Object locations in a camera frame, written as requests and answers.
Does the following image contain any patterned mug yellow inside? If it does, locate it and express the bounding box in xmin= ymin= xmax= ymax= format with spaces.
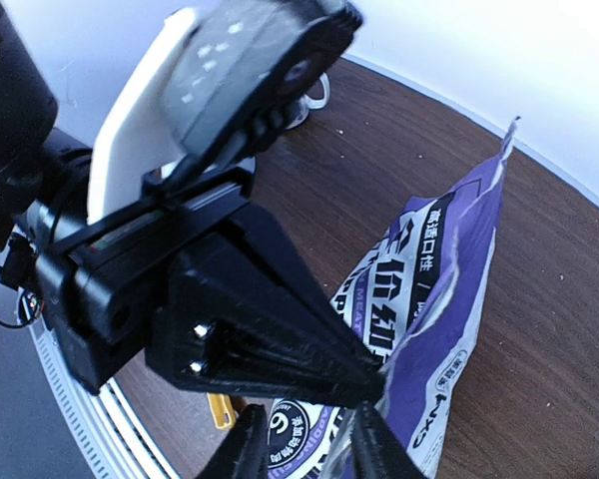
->
xmin=286 ymin=73 xmax=331 ymax=131

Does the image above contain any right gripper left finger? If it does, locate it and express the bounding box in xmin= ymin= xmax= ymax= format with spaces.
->
xmin=197 ymin=404 xmax=268 ymax=479

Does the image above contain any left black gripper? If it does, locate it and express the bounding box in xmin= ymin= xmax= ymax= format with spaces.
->
xmin=35 ymin=167 xmax=384 ymax=407

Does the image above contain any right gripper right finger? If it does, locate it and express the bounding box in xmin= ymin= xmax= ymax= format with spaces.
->
xmin=351 ymin=402 xmax=424 ymax=479

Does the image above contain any purple pet food bag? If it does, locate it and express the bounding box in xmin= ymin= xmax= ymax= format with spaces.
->
xmin=267 ymin=117 xmax=523 ymax=479

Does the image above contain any yellow plastic scoop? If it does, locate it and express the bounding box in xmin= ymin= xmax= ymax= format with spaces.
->
xmin=207 ymin=393 xmax=246 ymax=430

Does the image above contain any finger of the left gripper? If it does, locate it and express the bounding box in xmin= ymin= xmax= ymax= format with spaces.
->
xmin=225 ymin=203 xmax=379 ymax=375

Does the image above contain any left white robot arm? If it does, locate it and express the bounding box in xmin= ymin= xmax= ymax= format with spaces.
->
xmin=0 ymin=1 xmax=385 ymax=408

